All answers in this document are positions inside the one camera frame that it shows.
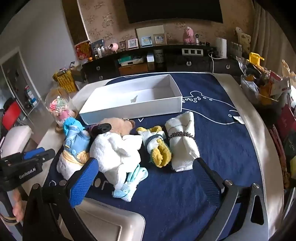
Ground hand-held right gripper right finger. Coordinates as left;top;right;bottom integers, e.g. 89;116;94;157
195;158;270;241

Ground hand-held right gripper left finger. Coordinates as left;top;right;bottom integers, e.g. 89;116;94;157
23;158;100;241

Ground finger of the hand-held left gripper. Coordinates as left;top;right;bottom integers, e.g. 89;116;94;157
35;149;56;163
23;147;45;160

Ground blue-dressed plush doll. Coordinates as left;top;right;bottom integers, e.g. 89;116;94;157
57;117;92;179

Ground white fluffy plush toy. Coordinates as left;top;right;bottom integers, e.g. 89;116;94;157
89;133;142;190

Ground white towel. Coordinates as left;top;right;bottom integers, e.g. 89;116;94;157
165;111;200;172

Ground light blue baby sock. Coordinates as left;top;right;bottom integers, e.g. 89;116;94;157
112;163;148;202

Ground yellow sponge cloth bundle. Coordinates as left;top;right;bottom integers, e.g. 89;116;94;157
136;126;173;168

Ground brown teddy bear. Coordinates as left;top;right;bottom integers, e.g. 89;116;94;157
99;117;136;139

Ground white cardboard box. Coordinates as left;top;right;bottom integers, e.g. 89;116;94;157
79;74;183;126

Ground person's left hand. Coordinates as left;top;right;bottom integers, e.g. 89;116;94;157
11;189;25;222

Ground white chair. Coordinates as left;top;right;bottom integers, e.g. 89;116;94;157
0;125;33;160

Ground navy whale print tablecloth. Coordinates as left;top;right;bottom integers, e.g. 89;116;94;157
43;72;264;241

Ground red chair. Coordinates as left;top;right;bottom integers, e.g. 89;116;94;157
2;101;23;131

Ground white plastic storage box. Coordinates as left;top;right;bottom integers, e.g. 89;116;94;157
58;199;146;241

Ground glass dome with flowers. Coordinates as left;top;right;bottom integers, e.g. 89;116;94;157
45;88;78;130

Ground white striped clothing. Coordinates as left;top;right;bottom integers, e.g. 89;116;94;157
0;214;20;232

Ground black hair scrunchie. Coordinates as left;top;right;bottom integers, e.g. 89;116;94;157
91;123;112;136

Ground yellow plastic crate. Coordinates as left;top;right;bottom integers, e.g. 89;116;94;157
54;70;78;93

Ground red gift bags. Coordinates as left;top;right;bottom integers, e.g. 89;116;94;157
269;104;296;163

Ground glass bowl of snacks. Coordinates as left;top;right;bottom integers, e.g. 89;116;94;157
240;74;292;107

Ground red floral gift box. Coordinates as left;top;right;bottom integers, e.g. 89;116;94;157
74;40;92;61

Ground blue figurine box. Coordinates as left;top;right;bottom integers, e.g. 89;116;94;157
91;39;106;57

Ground black low cabinet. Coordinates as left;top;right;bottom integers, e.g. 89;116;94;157
82;45;245;81

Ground teal and white box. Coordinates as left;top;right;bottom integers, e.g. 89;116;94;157
118;56;145;65

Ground white triple socket panel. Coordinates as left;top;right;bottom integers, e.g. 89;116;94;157
181;48;204;55

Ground yellow plastic toy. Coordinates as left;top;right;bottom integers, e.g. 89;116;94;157
246;52;265;67

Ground dark canister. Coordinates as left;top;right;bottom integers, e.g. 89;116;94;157
154;49;165;63

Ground white upright appliance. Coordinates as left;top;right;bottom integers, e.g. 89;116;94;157
216;37;227;58

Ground pink plush toy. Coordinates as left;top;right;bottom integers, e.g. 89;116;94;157
183;27;195;44

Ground cream giraffe toy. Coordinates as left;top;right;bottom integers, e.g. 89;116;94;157
233;27;252;55

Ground white canvas board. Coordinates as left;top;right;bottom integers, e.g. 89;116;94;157
136;25;166;44

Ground beige curtain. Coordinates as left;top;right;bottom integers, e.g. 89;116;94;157
251;0;296;70

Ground black television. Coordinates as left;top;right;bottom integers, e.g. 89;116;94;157
124;0;223;24

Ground dark beaded bracelet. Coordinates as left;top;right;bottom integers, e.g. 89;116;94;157
168;131;195;140

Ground white cable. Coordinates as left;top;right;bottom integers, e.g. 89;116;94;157
208;51;220;73

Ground pink picture frame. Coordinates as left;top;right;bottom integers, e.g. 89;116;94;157
127;38;139;50

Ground blue picture frame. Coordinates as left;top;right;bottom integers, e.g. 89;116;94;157
141;35;153;47

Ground wooden picture frame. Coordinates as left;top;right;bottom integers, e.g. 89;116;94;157
153;33;167;45

